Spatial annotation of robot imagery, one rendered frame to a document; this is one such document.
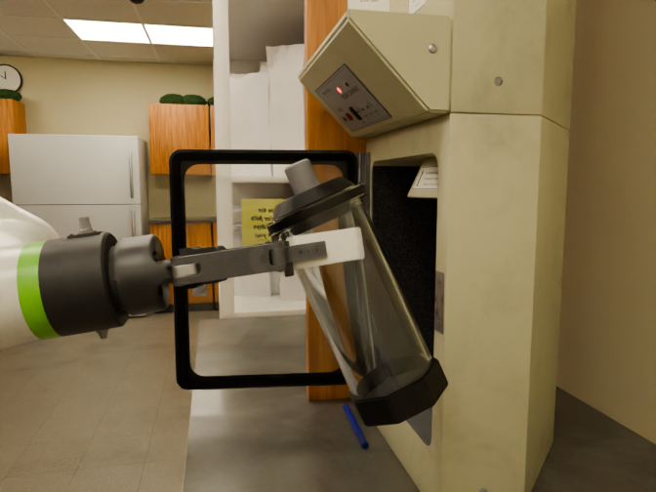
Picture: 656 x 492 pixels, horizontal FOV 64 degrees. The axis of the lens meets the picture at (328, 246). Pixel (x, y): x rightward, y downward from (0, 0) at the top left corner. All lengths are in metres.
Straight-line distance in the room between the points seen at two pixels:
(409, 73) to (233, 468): 0.57
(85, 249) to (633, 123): 0.85
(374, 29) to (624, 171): 0.58
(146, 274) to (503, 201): 0.38
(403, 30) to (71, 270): 0.40
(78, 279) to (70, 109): 5.83
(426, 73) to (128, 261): 0.35
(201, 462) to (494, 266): 0.49
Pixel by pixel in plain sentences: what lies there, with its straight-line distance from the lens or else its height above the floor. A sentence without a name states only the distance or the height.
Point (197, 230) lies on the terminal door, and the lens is 0.88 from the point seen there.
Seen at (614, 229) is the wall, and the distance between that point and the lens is 1.04.
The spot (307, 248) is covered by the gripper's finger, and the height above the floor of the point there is 1.28.
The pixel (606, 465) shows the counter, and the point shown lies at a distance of 0.89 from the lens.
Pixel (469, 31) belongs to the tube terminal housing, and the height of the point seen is 1.49.
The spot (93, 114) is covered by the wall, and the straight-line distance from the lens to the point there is 6.26.
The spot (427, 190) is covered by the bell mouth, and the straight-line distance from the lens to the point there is 0.70.
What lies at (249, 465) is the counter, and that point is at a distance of 0.81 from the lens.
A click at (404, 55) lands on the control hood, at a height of 1.47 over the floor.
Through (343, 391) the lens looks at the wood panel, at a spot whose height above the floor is 0.95.
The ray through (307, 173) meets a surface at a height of 1.34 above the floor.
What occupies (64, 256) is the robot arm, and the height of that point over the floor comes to 1.27.
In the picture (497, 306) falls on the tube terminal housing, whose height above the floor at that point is 1.20.
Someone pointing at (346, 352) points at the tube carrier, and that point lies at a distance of 0.52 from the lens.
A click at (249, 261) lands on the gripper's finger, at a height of 1.27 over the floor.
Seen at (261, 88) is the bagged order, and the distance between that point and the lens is 1.96.
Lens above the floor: 1.33
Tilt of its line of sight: 7 degrees down
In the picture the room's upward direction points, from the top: straight up
